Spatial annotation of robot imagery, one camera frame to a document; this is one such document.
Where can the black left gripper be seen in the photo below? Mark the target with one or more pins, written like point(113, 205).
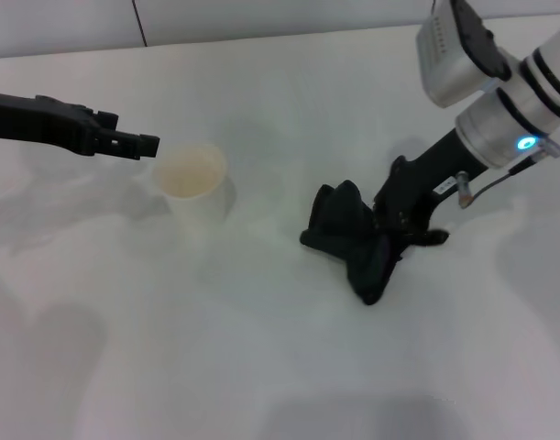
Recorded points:
point(36, 124)

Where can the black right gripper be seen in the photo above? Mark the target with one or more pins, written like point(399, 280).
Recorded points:
point(421, 183)

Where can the dark blue rag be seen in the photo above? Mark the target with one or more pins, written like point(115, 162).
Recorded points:
point(343, 238)

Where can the white paper cup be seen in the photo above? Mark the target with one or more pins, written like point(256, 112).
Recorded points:
point(192, 179)

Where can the white tablecloth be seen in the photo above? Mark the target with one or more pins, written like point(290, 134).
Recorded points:
point(261, 344)

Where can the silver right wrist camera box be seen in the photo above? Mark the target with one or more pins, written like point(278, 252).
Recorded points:
point(453, 50)

